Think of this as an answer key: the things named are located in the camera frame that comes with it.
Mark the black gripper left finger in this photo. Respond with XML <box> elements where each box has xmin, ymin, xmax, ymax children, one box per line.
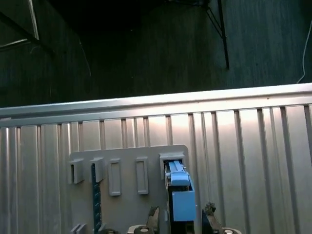
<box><xmin>98</xmin><ymin>206</ymin><xmax>161</xmax><ymax>234</ymax></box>

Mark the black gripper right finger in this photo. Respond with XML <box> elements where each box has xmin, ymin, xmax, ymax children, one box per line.
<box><xmin>201</xmin><ymin>201</ymin><xmax>242</xmax><ymax>234</ymax></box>

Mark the hard disk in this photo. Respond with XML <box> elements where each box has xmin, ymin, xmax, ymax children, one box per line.
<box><xmin>163</xmin><ymin>159</ymin><xmax>197</xmax><ymax>234</ymax></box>

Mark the grey plastic parts rack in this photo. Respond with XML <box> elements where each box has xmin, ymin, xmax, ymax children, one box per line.
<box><xmin>67</xmin><ymin>144</ymin><xmax>204</xmax><ymax>234</ymax></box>

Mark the white floor cable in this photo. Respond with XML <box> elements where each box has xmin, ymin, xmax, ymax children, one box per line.
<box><xmin>296</xmin><ymin>21</ymin><xmax>312</xmax><ymax>84</ymax></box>

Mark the silver metal frame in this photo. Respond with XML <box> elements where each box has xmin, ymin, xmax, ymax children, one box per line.
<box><xmin>0</xmin><ymin>0</ymin><xmax>41</xmax><ymax>52</ymax></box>

